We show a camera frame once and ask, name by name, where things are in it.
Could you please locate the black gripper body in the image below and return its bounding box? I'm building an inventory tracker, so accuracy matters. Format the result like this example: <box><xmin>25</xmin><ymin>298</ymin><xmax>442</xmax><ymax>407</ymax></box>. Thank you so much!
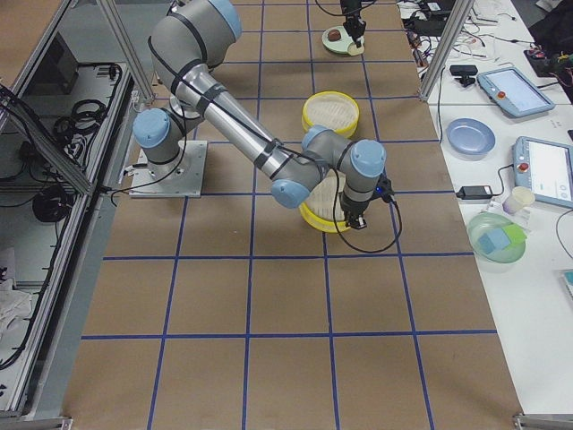
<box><xmin>340</xmin><ymin>196</ymin><xmax>372</xmax><ymax>229</ymax></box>
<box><xmin>339</xmin><ymin>0</ymin><xmax>365</xmax><ymax>31</ymax></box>

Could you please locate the white bun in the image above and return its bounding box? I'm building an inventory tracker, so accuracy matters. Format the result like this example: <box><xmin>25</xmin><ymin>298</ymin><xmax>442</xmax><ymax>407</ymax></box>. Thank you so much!
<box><xmin>347</xmin><ymin>43</ymin><xmax>364</xmax><ymax>56</ymax></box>

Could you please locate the brown bun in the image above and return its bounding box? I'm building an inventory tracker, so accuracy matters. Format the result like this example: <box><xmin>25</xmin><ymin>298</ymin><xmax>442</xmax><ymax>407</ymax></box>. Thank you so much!
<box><xmin>327</xmin><ymin>28</ymin><xmax>342</xmax><ymax>42</ymax></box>

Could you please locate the yellow steamer basket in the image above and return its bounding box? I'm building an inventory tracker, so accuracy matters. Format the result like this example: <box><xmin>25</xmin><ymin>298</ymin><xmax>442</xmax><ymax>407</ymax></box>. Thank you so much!
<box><xmin>299</xmin><ymin>172</ymin><xmax>350</xmax><ymax>234</ymax></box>
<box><xmin>302</xmin><ymin>90</ymin><xmax>360</xmax><ymax>138</ymax></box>

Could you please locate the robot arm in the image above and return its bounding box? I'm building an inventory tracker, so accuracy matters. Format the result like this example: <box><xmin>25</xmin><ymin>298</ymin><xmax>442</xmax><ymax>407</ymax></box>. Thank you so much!
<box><xmin>133</xmin><ymin>1</ymin><xmax>386</xmax><ymax>229</ymax></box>

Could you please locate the light green plate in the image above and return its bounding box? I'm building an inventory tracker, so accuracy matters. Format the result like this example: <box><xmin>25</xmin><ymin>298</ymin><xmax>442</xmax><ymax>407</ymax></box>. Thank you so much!
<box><xmin>321</xmin><ymin>26</ymin><xmax>355</xmax><ymax>56</ymax></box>

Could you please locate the black webcam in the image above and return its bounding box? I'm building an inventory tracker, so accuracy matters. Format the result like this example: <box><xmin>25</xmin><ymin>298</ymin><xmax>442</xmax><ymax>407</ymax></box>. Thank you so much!
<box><xmin>449</xmin><ymin>64</ymin><xmax>478</xmax><ymax>88</ymax></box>

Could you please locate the black power adapter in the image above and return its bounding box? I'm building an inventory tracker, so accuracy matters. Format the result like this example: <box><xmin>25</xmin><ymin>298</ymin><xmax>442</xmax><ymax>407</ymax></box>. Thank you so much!
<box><xmin>456</xmin><ymin>185</ymin><xmax>494</xmax><ymax>201</ymax></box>

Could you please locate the blue plate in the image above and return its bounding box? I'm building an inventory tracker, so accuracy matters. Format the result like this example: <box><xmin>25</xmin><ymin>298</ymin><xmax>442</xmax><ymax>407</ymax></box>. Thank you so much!
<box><xmin>446</xmin><ymin>117</ymin><xmax>496</xmax><ymax>161</ymax></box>

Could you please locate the green bowl with sponges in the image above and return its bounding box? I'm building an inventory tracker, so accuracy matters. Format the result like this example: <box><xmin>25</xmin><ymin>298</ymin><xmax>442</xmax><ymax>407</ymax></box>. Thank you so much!
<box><xmin>467</xmin><ymin>212</ymin><xmax>527</xmax><ymax>263</ymax></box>

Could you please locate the teach pendant far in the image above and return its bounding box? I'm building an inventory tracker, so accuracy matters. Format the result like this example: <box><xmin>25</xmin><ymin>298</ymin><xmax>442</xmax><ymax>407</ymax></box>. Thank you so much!
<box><xmin>476</xmin><ymin>67</ymin><xmax>555</xmax><ymax>117</ymax></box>

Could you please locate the teach pendant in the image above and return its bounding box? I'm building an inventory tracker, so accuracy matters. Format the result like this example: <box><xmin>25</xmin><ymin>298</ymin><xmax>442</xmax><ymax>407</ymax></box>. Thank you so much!
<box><xmin>476</xmin><ymin>67</ymin><xmax>555</xmax><ymax>117</ymax></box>
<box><xmin>512</xmin><ymin>136</ymin><xmax>572</xmax><ymax>209</ymax></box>

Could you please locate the paper cup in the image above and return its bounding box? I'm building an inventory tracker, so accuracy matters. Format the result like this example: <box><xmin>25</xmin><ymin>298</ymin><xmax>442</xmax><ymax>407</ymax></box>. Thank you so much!
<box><xmin>502</xmin><ymin>186</ymin><xmax>535</xmax><ymax>214</ymax></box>

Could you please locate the teach pendant near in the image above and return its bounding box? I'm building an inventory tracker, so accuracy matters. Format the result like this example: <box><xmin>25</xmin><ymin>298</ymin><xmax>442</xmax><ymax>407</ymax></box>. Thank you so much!
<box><xmin>512</xmin><ymin>136</ymin><xmax>572</xmax><ymax>209</ymax></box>

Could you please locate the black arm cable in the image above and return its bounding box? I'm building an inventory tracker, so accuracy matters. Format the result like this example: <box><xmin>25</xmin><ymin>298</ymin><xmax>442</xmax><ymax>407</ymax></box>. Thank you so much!
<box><xmin>333</xmin><ymin>169</ymin><xmax>403</xmax><ymax>253</ymax></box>

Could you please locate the aluminium frame post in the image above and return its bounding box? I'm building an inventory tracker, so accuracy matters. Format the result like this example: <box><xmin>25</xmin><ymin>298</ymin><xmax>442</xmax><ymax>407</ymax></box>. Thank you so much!
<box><xmin>418</xmin><ymin>0</ymin><xmax>474</xmax><ymax>101</ymax></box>

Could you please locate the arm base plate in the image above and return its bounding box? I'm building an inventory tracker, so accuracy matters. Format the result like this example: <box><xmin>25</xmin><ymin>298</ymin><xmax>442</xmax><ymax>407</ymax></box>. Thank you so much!
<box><xmin>128</xmin><ymin>140</ymin><xmax>208</xmax><ymax>198</ymax></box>

